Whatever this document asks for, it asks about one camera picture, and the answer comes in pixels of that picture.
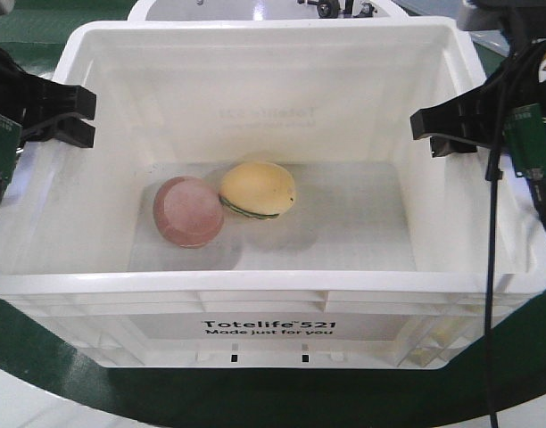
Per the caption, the gripper green board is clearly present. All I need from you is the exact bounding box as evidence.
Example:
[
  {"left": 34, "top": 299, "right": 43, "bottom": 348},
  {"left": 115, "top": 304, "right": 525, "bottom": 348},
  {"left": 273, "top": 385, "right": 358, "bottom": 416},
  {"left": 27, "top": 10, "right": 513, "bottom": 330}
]
[
  {"left": 0, "top": 48, "right": 96, "bottom": 204},
  {"left": 409, "top": 1, "right": 546, "bottom": 210}
]

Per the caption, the pink ball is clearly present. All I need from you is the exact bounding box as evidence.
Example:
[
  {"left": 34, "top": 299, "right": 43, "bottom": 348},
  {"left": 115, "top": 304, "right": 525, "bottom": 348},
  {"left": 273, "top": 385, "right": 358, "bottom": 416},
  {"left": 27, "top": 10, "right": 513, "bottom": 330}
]
[{"left": 153, "top": 176, "right": 224, "bottom": 248}]

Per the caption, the yellow toy burger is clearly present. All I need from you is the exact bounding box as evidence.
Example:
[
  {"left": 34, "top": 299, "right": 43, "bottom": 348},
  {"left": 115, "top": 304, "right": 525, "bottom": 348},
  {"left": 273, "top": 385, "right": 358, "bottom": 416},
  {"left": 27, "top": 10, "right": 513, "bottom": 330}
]
[{"left": 219, "top": 161, "right": 296, "bottom": 219}]

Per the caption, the white plastic Totelife tote box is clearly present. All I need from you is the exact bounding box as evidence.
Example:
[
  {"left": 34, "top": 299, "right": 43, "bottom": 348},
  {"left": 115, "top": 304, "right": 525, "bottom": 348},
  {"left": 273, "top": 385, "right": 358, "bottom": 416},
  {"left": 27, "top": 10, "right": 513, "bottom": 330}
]
[{"left": 0, "top": 15, "right": 546, "bottom": 370}]

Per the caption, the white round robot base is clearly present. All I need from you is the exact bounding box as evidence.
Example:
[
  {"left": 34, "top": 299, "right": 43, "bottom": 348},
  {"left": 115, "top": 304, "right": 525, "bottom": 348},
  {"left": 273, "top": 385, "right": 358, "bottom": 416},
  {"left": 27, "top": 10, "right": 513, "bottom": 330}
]
[{"left": 127, "top": 0, "right": 408, "bottom": 21}]

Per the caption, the black cable right side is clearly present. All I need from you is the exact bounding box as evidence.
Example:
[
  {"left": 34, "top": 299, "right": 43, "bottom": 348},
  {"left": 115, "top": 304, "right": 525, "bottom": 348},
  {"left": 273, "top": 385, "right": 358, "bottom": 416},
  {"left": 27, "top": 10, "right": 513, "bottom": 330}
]
[{"left": 483, "top": 35, "right": 546, "bottom": 428}]

